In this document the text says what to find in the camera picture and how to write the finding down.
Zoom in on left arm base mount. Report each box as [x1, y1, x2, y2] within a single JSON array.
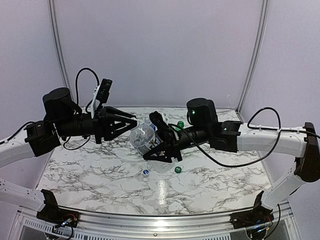
[[36, 189, 80, 228]]

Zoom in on green bottle cap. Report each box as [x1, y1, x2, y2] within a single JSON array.
[[174, 166, 182, 174]]

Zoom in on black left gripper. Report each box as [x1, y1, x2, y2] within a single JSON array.
[[55, 106, 137, 145]]

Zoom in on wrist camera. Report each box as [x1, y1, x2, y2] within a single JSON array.
[[88, 78, 113, 119], [168, 123, 182, 141]]

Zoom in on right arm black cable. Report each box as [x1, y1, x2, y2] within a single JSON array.
[[194, 107, 281, 168]]

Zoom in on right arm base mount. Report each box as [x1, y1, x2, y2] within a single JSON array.
[[230, 191, 274, 229]]

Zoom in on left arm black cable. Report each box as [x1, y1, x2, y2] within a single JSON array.
[[75, 67, 101, 106]]

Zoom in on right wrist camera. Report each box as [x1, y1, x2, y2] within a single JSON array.
[[168, 123, 182, 141]]

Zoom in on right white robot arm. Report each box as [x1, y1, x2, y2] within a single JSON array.
[[143, 98, 320, 224]]

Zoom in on clear bottle white cap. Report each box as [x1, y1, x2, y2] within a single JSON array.
[[129, 123, 174, 174]]

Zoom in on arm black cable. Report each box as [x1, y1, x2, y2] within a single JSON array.
[[194, 107, 281, 168], [75, 67, 101, 106]]

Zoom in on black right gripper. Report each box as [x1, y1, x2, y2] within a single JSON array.
[[142, 124, 211, 163]]

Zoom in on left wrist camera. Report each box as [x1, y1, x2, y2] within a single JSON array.
[[88, 78, 113, 119]]

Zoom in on aluminium front rail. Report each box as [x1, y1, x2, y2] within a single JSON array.
[[8, 203, 301, 240]]

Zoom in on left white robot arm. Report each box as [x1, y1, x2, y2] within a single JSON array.
[[0, 84, 137, 167]]

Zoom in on clear bottle blue label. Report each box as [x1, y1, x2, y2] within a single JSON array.
[[144, 118, 157, 132]]

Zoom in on green plastic bottle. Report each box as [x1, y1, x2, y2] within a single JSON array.
[[175, 120, 185, 131]]

